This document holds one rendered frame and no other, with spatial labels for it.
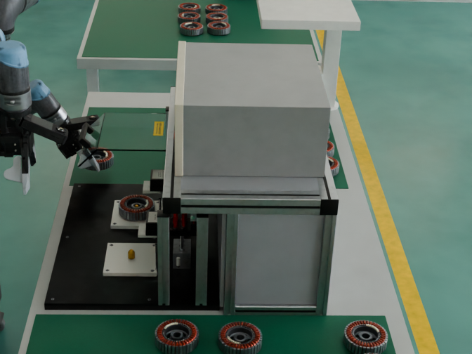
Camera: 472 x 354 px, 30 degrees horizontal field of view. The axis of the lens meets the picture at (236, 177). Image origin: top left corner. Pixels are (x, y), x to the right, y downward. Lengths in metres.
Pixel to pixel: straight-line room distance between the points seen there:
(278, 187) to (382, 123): 3.00
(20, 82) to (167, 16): 2.48
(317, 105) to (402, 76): 3.69
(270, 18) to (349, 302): 1.12
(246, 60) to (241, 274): 0.60
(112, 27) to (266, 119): 2.21
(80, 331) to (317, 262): 0.65
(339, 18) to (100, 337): 1.47
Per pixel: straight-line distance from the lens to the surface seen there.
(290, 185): 2.26
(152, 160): 3.12
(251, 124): 2.22
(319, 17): 3.18
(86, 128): 2.66
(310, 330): 2.37
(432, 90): 5.74
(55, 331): 2.37
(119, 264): 2.54
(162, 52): 4.04
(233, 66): 2.43
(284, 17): 3.16
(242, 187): 2.24
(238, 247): 2.29
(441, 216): 4.38
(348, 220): 2.83
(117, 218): 2.74
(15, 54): 2.05
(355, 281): 2.57
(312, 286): 2.38
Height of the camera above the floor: 2.25
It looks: 30 degrees down
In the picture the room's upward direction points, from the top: 2 degrees clockwise
